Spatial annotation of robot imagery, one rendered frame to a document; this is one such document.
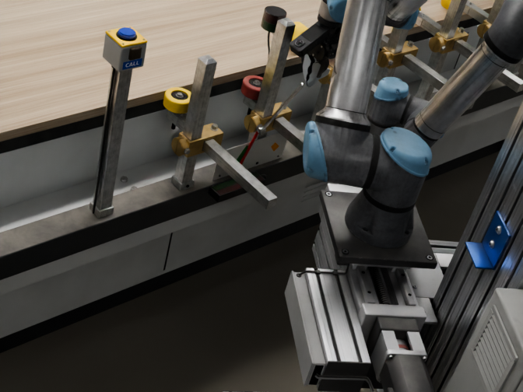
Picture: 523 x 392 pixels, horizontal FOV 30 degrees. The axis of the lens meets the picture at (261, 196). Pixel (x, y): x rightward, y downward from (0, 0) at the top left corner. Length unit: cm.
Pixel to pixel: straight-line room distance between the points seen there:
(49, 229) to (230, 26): 95
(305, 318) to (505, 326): 45
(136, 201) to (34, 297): 54
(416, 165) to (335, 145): 17
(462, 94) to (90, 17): 122
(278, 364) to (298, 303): 119
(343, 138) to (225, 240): 145
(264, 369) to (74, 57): 117
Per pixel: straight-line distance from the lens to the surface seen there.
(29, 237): 244
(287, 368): 323
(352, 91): 200
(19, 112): 251
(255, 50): 295
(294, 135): 269
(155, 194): 262
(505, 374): 177
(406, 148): 202
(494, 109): 378
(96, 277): 307
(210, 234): 330
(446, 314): 211
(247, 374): 317
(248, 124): 271
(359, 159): 199
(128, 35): 222
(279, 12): 260
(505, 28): 212
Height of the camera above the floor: 233
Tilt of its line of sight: 37 degrees down
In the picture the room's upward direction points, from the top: 15 degrees clockwise
